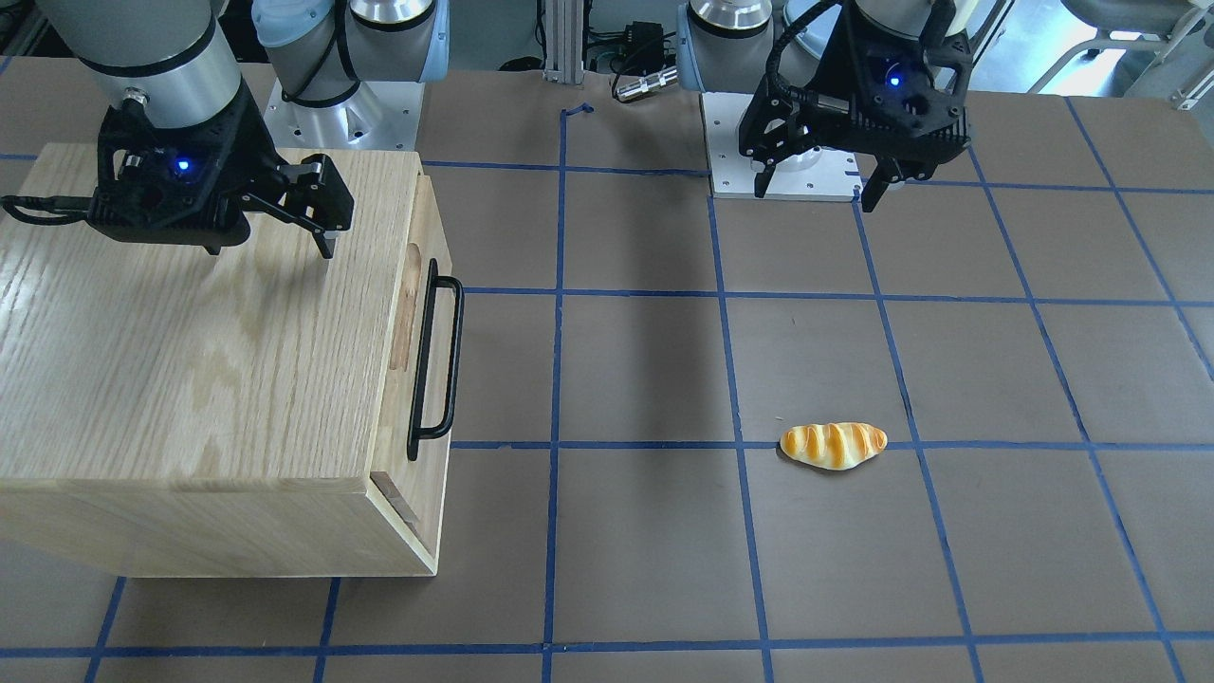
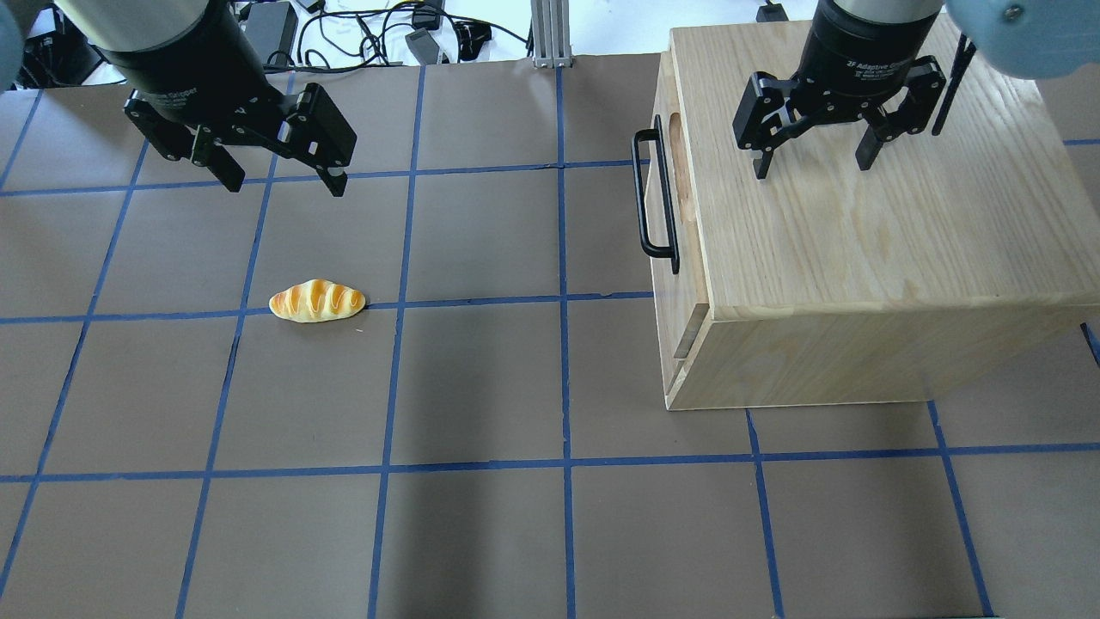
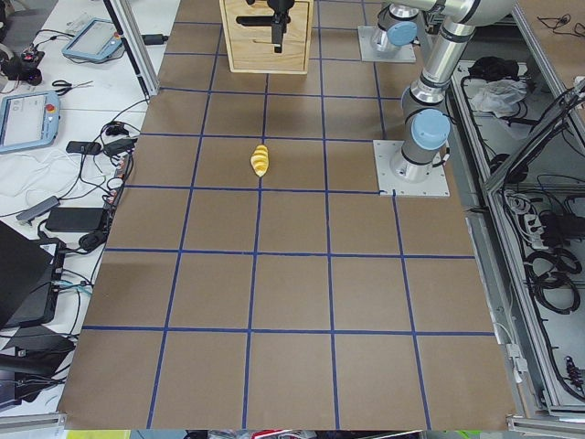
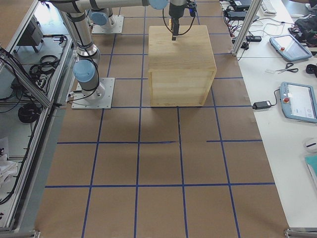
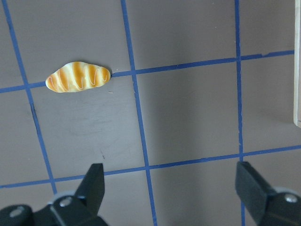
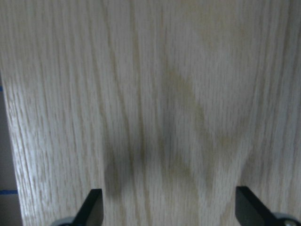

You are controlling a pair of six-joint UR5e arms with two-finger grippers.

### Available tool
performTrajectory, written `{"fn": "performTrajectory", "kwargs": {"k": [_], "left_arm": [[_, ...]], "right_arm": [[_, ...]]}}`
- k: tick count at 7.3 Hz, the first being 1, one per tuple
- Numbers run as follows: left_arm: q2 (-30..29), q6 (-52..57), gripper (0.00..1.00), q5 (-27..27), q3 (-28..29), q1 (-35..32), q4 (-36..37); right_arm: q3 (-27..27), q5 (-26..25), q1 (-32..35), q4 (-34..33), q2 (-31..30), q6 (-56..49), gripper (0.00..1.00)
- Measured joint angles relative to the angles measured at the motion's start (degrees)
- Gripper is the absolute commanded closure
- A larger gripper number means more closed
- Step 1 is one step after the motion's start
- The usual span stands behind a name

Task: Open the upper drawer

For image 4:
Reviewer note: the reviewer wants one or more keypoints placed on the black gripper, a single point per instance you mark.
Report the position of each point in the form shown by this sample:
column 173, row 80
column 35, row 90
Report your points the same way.
column 175, row 10

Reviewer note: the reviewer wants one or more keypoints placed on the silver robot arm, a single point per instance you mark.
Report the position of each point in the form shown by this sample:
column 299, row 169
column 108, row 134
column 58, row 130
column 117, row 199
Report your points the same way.
column 75, row 11
column 102, row 17

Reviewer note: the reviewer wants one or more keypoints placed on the wooden drawer cabinet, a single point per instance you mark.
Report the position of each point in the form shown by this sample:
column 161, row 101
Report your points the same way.
column 181, row 72

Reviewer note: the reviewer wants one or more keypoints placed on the white keyboard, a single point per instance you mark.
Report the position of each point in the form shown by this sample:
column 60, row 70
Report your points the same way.
column 267, row 9

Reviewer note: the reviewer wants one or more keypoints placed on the far teach pendant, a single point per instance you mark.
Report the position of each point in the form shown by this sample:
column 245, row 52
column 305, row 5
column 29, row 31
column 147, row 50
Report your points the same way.
column 290, row 48

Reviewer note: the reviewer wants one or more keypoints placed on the teach pendant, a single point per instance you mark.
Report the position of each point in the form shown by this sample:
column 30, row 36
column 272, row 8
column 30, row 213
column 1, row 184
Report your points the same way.
column 290, row 48
column 298, row 102

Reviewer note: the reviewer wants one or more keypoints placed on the black power adapter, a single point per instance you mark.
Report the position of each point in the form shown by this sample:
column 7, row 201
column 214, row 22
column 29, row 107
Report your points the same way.
column 261, row 105

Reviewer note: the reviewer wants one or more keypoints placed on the black electronics box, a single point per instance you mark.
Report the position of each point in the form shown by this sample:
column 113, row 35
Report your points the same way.
column 32, row 36

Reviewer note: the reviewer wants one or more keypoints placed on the near teach pendant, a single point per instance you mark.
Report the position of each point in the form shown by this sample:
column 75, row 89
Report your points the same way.
column 298, row 102

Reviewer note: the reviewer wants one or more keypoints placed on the white round device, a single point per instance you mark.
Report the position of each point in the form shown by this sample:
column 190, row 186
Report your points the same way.
column 310, row 144

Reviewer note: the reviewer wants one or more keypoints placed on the teal notebook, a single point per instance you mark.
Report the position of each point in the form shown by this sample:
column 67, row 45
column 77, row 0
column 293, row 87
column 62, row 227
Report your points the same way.
column 311, row 162

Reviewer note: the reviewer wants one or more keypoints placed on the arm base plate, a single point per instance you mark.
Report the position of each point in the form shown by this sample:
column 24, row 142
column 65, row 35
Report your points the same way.
column 100, row 99
column 117, row 29

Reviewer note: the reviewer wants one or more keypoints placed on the aluminium frame post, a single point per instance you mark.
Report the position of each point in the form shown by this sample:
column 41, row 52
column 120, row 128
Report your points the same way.
column 253, row 9

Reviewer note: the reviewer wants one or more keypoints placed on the black handled scissors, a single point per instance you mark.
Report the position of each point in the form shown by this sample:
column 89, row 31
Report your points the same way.
column 288, row 68

